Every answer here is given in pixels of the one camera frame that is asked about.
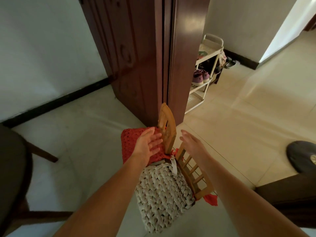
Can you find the pink hanging cloth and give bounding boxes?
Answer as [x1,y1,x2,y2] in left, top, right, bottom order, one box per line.
[218,48,227,66]

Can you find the purple sneaker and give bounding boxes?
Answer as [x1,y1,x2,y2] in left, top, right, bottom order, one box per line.
[200,69,211,83]
[191,69,204,86]

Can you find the red knitted cushion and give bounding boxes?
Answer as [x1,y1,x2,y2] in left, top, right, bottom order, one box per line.
[120,127,218,207]

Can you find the dark brown furniture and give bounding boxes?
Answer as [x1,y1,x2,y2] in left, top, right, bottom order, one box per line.
[254,170,316,229]

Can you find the black round base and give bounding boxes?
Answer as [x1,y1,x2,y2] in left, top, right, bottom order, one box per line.
[286,141,316,174]

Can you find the grey knitted cushion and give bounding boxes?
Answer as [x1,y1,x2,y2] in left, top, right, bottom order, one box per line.
[134,162,196,234]

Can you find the person's right hand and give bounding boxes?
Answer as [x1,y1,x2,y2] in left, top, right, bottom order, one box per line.
[179,129,211,169]

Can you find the person's right forearm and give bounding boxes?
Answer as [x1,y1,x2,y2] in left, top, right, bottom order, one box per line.
[197,155,310,237]

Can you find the dark brown wooden door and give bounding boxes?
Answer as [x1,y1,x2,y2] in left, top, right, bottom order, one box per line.
[77,0,173,128]

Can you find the dark brown chair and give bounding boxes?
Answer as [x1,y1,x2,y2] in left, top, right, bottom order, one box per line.
[0,123,72,237]

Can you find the white shoe rack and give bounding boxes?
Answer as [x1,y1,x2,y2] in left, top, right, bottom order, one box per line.
[185,34,224,115]

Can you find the person's left forearm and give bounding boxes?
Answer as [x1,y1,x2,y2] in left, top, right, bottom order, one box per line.
[53,158,151,237]

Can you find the small wooden chair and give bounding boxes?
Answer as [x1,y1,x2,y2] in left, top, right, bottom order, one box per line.
[157,102,215,202]

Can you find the black slippers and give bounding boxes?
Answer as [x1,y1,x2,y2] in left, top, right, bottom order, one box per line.
[223,57,240,69]

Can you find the person's left hand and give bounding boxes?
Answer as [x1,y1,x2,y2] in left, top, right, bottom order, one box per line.
[130,127,163,168]

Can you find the dark brown door frame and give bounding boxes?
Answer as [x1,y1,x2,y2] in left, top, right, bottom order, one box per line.
[168,0,211,125]

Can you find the patterned round item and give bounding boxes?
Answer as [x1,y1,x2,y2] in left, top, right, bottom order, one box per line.
[197,44,211,57]

